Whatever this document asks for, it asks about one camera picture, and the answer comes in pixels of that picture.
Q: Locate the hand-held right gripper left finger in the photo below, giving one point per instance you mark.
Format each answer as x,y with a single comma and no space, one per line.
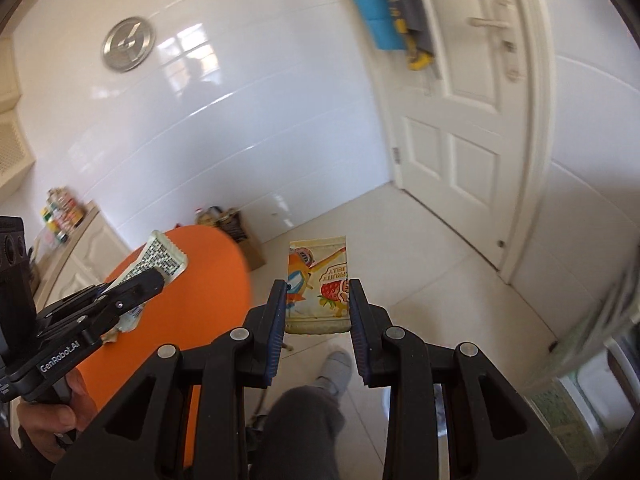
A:
276,325

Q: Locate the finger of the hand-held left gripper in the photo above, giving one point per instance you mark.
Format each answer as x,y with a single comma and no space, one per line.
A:
70,305
140,285

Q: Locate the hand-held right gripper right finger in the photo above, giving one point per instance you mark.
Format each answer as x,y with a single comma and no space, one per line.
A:
359,330

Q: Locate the yellow cartoon snack packet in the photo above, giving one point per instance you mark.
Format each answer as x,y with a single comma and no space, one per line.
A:
317,280

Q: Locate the person's left hand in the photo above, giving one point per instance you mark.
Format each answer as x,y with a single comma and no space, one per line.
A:
50,425

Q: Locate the person's grey slipper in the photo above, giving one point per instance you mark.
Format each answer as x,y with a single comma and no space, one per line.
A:
335,370

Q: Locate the cream kitchen base cabinet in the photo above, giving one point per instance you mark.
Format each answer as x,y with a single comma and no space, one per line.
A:
87,255

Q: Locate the orange round table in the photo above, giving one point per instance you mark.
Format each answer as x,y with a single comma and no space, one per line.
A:
205,280

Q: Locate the red label sauce bottle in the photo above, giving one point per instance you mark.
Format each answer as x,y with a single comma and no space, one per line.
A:
62,220

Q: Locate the green bottle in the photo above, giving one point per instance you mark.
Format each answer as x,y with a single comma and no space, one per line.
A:
47,215

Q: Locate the yellow cooking oil bottle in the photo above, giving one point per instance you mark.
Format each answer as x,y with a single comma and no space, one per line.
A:
206,216

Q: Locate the box of oil bottles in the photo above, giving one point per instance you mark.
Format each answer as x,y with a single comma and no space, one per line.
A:
237,230

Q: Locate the person's grey trouser leg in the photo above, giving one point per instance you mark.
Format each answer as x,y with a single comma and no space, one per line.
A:
300,435

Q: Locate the door hinge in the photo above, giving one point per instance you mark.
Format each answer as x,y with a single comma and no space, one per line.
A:
396,155

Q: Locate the white panel door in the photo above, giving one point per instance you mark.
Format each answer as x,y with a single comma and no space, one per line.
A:
465,120

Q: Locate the round steel lid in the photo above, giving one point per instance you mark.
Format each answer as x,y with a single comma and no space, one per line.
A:
129,43

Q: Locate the grey apron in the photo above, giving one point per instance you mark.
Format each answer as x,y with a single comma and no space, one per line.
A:
407,10

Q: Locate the blue apron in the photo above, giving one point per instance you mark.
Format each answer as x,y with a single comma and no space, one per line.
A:
372,5

